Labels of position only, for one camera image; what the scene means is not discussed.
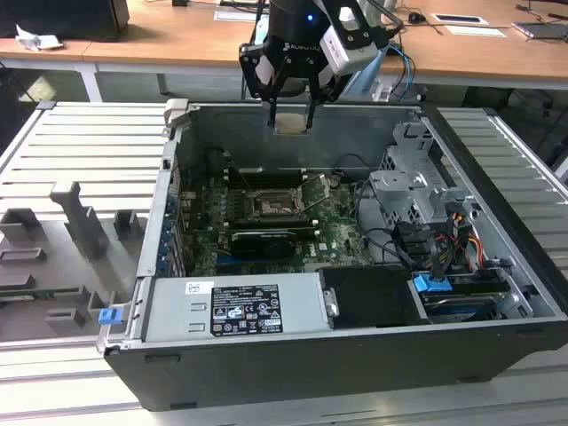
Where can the open black PC case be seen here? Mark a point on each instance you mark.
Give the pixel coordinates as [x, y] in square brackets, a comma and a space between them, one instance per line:
[310, 377]

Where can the black rectangular box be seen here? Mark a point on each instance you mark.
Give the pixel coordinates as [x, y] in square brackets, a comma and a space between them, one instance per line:
[66, 18]

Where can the black plastic shroud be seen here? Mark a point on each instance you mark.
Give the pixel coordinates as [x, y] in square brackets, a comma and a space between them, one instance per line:
[373, 297]

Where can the blue case latch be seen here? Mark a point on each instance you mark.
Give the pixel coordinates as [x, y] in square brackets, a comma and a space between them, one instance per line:
[110, 317]

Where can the RAM slot with white latches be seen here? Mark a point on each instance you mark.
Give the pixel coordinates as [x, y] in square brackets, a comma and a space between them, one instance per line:
[270, 221]
[266, 185]
[266, 179]

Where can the dark flat notebook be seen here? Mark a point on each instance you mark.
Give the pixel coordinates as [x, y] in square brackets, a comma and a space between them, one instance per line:
[541, 30]

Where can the black computer mouse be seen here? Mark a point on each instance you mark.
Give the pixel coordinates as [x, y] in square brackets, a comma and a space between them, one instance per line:
[416, 18]

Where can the crumpled white paper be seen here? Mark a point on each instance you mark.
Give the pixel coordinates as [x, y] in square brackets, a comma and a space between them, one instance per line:
[37, 41]

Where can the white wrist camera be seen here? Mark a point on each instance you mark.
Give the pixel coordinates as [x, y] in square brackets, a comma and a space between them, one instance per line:
[350, 53]

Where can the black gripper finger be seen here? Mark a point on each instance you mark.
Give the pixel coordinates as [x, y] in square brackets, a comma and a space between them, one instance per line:
[272, 113]
[311, 115]

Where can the white paper sheet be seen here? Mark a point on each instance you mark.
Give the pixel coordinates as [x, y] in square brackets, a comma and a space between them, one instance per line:
[477, 31]

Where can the silver topped CPU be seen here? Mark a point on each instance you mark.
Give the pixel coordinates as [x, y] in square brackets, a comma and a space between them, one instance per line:
[290, 123]

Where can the green RAM stick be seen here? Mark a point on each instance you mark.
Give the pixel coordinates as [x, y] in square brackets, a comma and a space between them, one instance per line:
[44, 293]

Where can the pale blue teach pendant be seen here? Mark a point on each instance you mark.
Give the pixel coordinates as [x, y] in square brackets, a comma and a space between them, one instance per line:
[366, 84]

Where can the black camera bracket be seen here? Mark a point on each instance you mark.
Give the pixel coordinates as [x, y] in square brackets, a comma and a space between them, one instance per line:
[361, 37]

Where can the green motherboard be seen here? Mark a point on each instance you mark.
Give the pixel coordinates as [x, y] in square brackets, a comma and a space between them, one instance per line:
[341, 239]

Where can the metal CPU socket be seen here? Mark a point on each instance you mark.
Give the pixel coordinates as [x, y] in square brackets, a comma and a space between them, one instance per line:
[277, 205]

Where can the grey power supply unit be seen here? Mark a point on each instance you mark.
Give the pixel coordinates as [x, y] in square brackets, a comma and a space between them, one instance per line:
[177, 306]

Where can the wooden office desk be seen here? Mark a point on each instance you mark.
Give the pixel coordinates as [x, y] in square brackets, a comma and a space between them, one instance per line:
[177, 42]

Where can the silver drive cage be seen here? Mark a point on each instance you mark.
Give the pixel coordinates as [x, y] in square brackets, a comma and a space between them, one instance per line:
[399, 184]

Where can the grey parts rack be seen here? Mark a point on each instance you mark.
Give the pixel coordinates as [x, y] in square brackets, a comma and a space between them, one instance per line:
[80, 222]

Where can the black graphics card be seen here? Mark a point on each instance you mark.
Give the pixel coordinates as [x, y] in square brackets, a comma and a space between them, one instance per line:
[262, 247]

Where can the hard disk blue carrier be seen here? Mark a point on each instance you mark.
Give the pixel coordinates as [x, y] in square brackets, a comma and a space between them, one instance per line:
[431, 284]

